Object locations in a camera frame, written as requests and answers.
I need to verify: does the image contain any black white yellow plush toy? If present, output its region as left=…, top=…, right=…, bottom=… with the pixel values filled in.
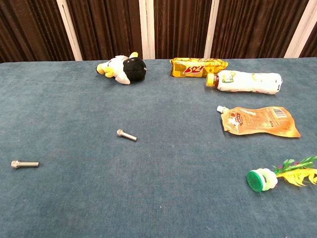
left=96, top=51, right=148, bottom=86

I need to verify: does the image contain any white-labelled yellow-capped drink bottle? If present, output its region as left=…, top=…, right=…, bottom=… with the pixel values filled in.
left=206, top=69, right=283, bottom=95

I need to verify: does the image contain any white frame post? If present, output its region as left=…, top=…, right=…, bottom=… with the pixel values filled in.
left=203, top=0, right=220, bottom=60
left=55, top=0, right=83, bottom=61
left=284, top=0, right=317, bottom=59
left=138, top=0, right=156, bottom=60

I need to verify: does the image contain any yellow snack package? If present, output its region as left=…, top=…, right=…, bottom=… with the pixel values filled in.
left=169, top=57, right=229, bottom=78

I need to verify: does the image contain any blue felt table cover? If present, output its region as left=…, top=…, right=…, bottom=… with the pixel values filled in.
left=0, top=57, right=317, bottom=238

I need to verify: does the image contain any orange spout pouch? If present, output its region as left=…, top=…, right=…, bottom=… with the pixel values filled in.
left=216, top=105, right=302, bottom=138

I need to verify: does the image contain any green-based feather shuttlecock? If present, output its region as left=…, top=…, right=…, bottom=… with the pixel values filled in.
left=246, top=155, right=317, bottom=193

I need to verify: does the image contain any steel bolt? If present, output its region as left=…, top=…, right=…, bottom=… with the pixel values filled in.
left=10, top=160, right=40, bottom=170
left=116, top=128, right=138, bottom=142

